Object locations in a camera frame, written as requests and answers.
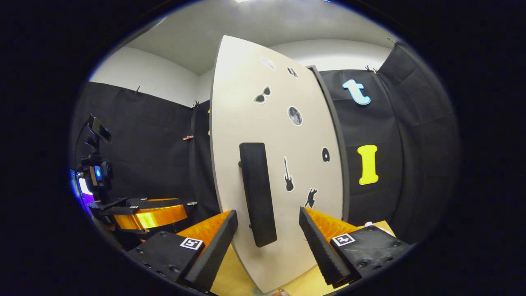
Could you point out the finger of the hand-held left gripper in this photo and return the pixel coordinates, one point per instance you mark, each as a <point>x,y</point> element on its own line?
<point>156,202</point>
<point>152,218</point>

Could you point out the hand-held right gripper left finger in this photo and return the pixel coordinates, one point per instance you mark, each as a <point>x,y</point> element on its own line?
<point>215,255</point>

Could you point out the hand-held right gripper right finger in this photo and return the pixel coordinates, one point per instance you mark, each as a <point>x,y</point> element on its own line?
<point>320,253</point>

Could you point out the black backdrop cloth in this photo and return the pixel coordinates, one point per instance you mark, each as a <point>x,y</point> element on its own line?
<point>411,144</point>

